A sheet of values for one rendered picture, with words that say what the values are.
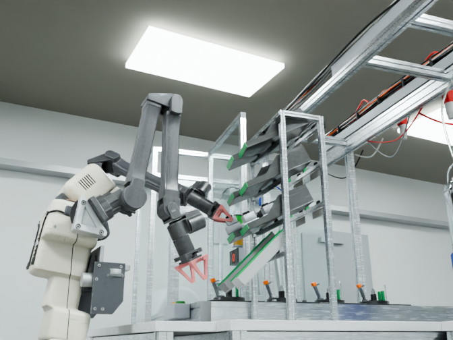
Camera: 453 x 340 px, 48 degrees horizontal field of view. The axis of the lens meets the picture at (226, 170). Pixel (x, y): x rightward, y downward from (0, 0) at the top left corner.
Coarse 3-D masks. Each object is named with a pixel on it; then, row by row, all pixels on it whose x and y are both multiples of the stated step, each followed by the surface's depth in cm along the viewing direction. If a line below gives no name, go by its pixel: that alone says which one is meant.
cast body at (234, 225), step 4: (232, 216) 207; (236, 220) 205; (228, 224) 205; (232, 224) 205; (236, 224) 205; (240, 224) 204; (228, 228) 204; (232, 228) 204; (236, 228) 204; (240, 228) 204; (228, 232) 204
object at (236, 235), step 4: (260, 208) 204; (260, 212) 203; (256, 216) 202; (260, 216) 202; (232, 232) 198; (236, 232) 199; (232, 236) 201; (236, 236) 198; (240, 236) 201; (244, 236) 208; (228, 240) 209; (232, 240) 203; (236, 240) 208
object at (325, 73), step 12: (396, 0) 215; (384, 12) 223; (372, 24) 232; (360, 36) 241; (348, 48) 251; (444, 48) 259; (336, 60) 262; (432, 60) 265; (324, 72) 274; (312, 84) 284; (396, 84) 292; (300, 96) 297; (384, 96) 303; (288, 108) 311; (360, 108) 326; (372, 108) 316; (348, 120) 338; (408, 120) 286; (336, 132) 354; (360, 156) 337; (372, 156) 326
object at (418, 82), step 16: (400, 0) 213; (384, 16) 223; (368, 32) 234; (352, 48) 247; (336, 64) 259; (448, 64) 253; (416, 80) 275; (400, 96) 287; (368, 112) 316; (352, 128) 332
